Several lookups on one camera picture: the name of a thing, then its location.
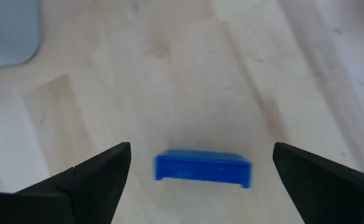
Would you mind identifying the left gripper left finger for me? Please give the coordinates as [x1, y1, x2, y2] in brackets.
[13, 142, 132, 224]

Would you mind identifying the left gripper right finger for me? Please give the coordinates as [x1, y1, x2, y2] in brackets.
[273, 142, 364, 224]

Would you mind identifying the blue cased LCD display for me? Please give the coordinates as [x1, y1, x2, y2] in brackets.
[154, 149, 253, 190]

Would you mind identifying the pale grey plastic bin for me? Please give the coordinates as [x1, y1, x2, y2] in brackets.
[0, 0, 43, 70]

